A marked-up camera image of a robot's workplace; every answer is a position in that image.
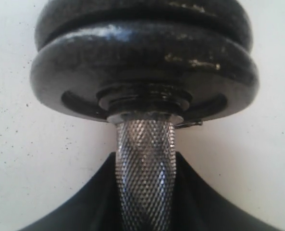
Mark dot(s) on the chrome dumbbell bar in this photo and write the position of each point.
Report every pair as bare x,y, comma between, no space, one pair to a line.
153,195

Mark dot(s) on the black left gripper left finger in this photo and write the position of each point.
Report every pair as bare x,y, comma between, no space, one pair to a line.
95,207

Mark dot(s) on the black weight plate right end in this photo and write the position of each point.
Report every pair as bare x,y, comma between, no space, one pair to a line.
100,70

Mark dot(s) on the black weight plate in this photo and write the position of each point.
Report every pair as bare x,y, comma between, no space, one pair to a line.
226,17

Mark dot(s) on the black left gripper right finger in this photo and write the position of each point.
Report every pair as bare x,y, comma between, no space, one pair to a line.
196,206

